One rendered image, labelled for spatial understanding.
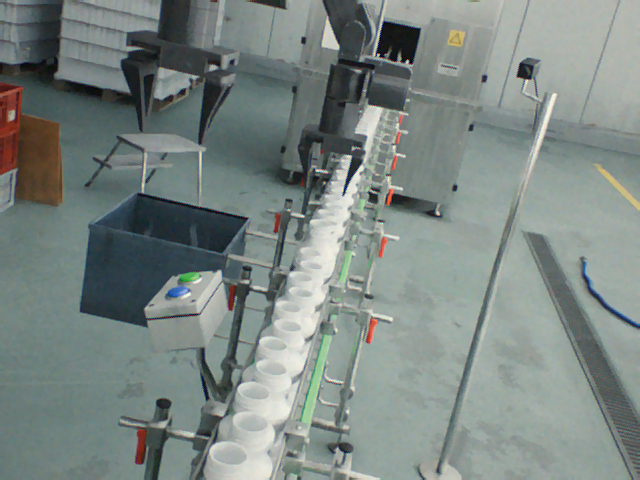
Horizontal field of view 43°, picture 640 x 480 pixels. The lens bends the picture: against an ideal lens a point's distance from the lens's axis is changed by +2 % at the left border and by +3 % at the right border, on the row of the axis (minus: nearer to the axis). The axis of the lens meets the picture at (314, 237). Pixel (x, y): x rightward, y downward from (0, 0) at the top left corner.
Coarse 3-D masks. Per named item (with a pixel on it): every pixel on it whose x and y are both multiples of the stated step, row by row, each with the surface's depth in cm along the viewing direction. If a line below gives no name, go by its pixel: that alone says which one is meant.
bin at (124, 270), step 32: (96, 224) 183; (128, 224) 209; (160, 224) 212; (192, 224) 211; (224, 224) 210; (96, 256) 184; (128, 256) 183; (160, 256) 182; (192, 256) 181; (224, 256) 180; (96, 288) 186; (128, 288) 185; (160, 288) 184; (224, 288) 193; (128, 320) 188
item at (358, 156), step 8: (328, 144) 125; (336, 144) 125; (344, 144) 125; (352, 144) 125; (336, 152) 125; (344, 152) 125; (352, 152) 126; (360, 152) 127; (352, 160) 125; (360, 160) 125; (352, 168) 126; (352, 176) 127; (344, 192) 129
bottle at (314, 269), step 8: (304, 264) 124; (312, 264) 124; (320, 264) 124; (304, 272) 121; (312, 272) 121; (320, 272) 122; (320, 280) 122; (312, 288) 122; (320, 288) 124; (320, 296) 123; (320, 304) 123
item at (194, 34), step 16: (176, 0) 79; (192, 0) 79; (208, 0) 79; (160, 16) 81; (176, 16) 79; (192, 16) 79; (208, 16) 80; (128, 32) 80; (144, 32) 83; (160, 32) 81; (176, 32) 80; (192, 32) 80; (208, 32) 81; (144, 48) 81; (160, 48) 80; (176, 48) 80; (192, 48) 80; (208, 48) 82; (224, 48) 85; (224, 64) 80
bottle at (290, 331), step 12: (276, 324) 101; (288, 324) 102; (276, 336) 99; (288, 336) 99; (300, 336) 100; (288, 348) 99; (288, 360) 100; (300, 360) 101; (288, 372) 99; (300, 372) 101; (288, 396) 101
